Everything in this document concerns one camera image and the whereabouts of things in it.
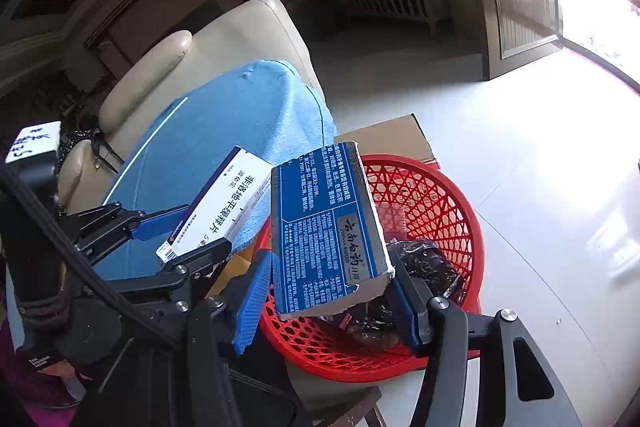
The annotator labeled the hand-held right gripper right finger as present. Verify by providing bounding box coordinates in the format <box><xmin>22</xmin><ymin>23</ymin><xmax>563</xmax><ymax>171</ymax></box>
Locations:
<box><xmin>387</xmin><ymin>251</ymin><xmax>583</xmax><ymax>427</ymax></box>

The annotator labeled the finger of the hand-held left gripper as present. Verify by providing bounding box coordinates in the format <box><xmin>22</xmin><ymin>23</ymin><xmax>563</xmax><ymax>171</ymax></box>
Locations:
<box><xmin>97</xmin><ymin>239</ymin><xmax>234</xmax><ymax>308</ymax></box>
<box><xmin>60</xmin><ymin>201</ymin><xmax>192</xmax><ymax>258</ymax></box>

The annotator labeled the dark floral garment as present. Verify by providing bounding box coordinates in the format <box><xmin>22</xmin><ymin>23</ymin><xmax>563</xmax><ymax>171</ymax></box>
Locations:
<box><xmin>57</xmin><ymin>127</ymin><xmax>101</xmax><ymax>168</ymax></box>

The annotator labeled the white leather sofa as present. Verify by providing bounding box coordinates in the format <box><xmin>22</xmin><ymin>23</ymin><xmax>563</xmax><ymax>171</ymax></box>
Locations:
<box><xmin>57</xmin><ymin>0</ymin><xmax>326</xmax><ymax>215</ymax></box>

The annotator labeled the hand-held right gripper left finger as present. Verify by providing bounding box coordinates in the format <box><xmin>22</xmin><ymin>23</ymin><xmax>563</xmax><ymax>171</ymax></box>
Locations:
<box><xmin>185</xmin><ymin>249</ymin><xmax>301</xmax><ymax>427</ymax></box>

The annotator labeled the red mesh basket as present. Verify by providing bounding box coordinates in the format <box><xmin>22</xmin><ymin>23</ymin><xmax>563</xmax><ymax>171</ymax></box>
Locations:
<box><xmin>250</xmin><ymin>153</ymin><xmax>486</xmax><ymax>383</ymax></box>

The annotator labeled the black plastic bag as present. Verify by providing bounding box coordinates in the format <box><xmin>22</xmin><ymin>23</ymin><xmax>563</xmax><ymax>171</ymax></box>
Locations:
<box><xmin>330</xmin><ymin>237</ymin><xmax>463</xmax><ymax>350</ymax></box>

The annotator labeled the person's left forearm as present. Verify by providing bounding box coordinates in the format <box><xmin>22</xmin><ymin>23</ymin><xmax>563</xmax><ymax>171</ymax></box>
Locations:
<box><xmin>0</xmin><ymin>317</ymin><xmax>81</xmax><ymax>427</ymax></box>

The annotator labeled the blue silver-edged medicine box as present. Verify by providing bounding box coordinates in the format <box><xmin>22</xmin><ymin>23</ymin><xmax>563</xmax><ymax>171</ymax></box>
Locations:
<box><xmin>270</xmin><ymin>141</ymin><xmax>396</xmax><ymax>322</ymax></box>

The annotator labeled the large cardboard box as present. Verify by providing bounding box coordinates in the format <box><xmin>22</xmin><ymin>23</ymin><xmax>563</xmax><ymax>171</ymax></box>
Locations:
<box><xmin>332</xmin><ymin>113</ymin><xmax>442</xmax><ymax>172</ymax></box>

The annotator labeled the black braided cable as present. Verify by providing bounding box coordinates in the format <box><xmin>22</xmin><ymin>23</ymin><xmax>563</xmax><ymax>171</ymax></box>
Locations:
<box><xmin>0</xmin><ymin>167</ymin><xmax>181</xmax><ymax>350</ymax></box>

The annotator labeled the white medicine box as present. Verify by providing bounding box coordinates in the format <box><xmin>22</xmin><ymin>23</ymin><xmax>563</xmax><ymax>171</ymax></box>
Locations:
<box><xmin>156</xmin><ymin>146</ymin><xmax>273</xmax><ymax>264</ymax></box>

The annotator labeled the round table with blue cloth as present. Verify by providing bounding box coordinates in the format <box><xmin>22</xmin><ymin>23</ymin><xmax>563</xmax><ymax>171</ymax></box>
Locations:
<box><xmin>92</xmin><ymin>59</ymin><xmax>338</xmax><ymax>280</ymax></box>

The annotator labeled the flat screen television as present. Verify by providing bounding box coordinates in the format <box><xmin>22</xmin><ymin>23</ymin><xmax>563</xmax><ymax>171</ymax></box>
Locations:
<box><xmin>107</xmin><ymin>0</ymin><xmax>226</xmax><ymax>58</ymax></box>

